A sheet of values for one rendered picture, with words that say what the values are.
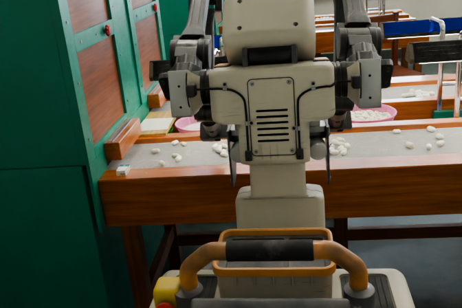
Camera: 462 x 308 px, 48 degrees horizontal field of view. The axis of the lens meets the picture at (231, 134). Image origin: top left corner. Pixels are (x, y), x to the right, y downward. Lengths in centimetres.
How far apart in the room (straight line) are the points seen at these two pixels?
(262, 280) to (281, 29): 53
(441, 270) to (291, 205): 149
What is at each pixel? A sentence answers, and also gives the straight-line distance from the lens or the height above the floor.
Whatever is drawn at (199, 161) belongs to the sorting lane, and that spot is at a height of 74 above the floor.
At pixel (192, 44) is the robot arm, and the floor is 126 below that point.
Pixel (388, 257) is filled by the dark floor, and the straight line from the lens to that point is 273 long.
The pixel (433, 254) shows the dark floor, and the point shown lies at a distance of 279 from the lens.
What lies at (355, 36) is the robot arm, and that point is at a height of 126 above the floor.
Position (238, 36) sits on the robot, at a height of 130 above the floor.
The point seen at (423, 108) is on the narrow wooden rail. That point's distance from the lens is 256.
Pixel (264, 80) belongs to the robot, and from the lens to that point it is 113.
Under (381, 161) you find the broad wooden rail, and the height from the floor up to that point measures 77.
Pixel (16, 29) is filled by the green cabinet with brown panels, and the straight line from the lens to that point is 179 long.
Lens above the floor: 147
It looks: 19 degrees down
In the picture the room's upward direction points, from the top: 5 degrees counter-clockwise
